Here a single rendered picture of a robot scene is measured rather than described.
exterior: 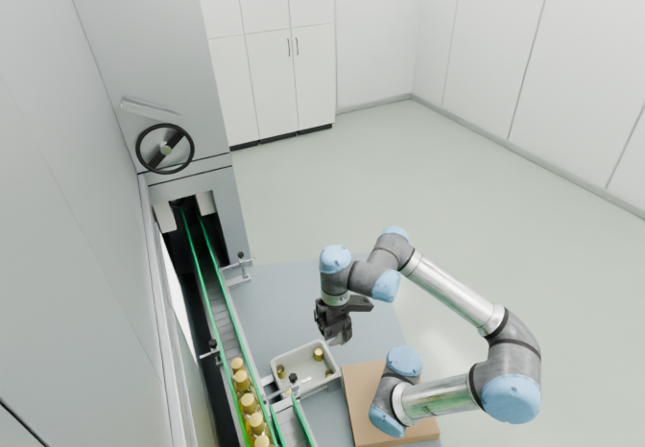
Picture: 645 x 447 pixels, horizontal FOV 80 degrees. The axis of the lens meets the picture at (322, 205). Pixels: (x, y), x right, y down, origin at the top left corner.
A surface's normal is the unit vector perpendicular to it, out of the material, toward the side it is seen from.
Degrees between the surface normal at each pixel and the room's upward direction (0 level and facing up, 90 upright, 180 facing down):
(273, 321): 0
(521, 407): 86
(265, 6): 90
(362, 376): 1
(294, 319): 0
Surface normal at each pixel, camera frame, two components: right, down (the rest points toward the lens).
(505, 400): -0.35, 0.48
